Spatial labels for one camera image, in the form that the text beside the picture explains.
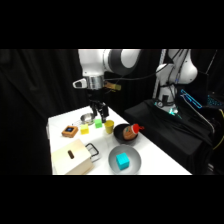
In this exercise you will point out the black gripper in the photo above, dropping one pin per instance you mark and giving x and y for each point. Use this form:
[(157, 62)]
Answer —
[(98, 106)]

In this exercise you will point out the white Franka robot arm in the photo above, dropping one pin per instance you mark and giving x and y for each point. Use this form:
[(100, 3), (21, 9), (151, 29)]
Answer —
[(96, 63)]

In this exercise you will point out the light wooden drawer cabinet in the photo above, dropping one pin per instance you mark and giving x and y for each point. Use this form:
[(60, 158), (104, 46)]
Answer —
[(68, 163)]

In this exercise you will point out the green cube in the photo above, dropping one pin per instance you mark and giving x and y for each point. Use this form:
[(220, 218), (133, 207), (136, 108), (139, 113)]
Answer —
[(98, 123)]

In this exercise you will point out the yellow cup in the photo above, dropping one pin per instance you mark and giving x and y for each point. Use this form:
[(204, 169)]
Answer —
[(109, 127)]

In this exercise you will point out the yellow cube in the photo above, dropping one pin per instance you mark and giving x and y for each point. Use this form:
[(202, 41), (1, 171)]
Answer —
[(84, 129)]

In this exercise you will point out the black bowl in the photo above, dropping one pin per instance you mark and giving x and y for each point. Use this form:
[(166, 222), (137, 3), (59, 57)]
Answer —
[(119, 136)]

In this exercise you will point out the orange block with blue square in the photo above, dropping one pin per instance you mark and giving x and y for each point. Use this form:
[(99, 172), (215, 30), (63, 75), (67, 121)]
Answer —
[(69, 131)]

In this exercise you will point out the brown toy with red cap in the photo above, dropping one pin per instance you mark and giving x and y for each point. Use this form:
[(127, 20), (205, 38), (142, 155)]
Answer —
[(130, 131)]

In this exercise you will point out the small brown cylinder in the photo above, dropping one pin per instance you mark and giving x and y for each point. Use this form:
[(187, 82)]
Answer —
[(71, 154)]

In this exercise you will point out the cyan cube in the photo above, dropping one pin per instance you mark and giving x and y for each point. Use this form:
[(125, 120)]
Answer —
[(122, 161)]

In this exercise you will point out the grey round plate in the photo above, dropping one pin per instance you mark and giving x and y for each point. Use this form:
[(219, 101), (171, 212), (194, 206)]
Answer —
[(133, 161)]

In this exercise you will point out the black curtain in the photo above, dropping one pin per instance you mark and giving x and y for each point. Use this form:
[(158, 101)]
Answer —
[(30, 100)]

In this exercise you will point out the black cloth covered stand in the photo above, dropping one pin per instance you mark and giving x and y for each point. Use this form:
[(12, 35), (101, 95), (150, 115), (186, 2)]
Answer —
[(173, 133)]

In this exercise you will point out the laptop with blue glow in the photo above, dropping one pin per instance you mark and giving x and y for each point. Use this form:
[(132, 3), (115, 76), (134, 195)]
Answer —
[(196, 96)]

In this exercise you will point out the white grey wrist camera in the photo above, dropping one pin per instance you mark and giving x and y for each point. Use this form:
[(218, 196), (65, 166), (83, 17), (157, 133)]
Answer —
[(79, 83)]

